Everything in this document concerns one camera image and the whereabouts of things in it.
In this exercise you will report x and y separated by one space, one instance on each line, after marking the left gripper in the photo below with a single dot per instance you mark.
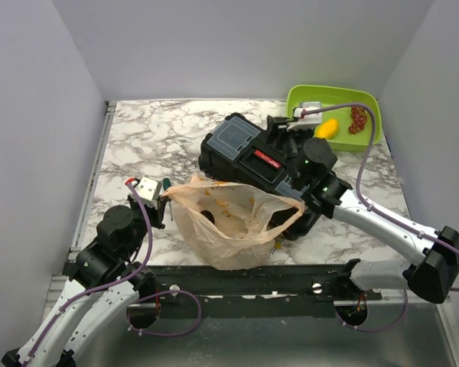
158 211

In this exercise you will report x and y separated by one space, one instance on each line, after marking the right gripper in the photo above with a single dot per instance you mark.
272 131

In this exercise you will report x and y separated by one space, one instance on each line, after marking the yellow fake lemon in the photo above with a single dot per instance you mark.
327 130

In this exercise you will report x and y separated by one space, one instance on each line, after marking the translucent orange plastic bag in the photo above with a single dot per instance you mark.
247 220

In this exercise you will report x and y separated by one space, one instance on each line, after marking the red fake grapes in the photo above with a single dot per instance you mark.
359 118

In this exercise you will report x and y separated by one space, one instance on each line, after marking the dark purple fake plum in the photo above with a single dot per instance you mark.
208 215

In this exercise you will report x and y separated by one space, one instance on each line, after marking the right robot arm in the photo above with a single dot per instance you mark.
432 255

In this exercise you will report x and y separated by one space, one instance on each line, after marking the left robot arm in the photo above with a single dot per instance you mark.
102 282

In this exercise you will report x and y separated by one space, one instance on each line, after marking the black plastic toolbox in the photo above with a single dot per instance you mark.
235 151

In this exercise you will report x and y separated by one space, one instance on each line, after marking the green plastic basin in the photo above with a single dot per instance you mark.
331 95

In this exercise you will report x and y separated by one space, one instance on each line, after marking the small yellow fuse pack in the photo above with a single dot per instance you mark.
278 243

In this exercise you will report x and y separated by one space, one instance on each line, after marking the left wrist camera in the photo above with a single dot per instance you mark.
148 190

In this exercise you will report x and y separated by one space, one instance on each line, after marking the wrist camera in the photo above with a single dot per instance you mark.
148 190
302 122

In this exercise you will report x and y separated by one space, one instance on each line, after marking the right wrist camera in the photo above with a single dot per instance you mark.
302 122

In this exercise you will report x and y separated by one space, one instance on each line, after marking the black front mounting rail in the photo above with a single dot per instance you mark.
186 291

